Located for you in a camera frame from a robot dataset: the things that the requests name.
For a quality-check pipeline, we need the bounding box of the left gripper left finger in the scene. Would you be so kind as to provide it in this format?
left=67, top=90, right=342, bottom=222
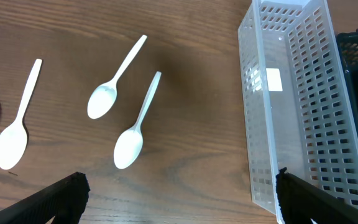
left=0, top=172, right=90, bottom=224

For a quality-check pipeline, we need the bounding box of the clear plastic basket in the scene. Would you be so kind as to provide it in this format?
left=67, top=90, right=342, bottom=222
left=237, top=0, right=358, bottom=223

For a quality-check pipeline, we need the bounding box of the white plastic spoon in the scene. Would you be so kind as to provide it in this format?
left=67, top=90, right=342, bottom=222
left=113, top=72, right=162, bottom=169
left=0, top=58, right=42, bottom=170
left=87, top=35, right=147, bottom=119

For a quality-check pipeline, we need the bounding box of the white label sticker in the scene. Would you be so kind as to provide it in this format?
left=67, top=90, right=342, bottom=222
left=266, top=68, right=283, bottom=91

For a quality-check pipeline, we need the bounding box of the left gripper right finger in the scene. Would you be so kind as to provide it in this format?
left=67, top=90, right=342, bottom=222
left=276, top=167, right=358, bottom=224

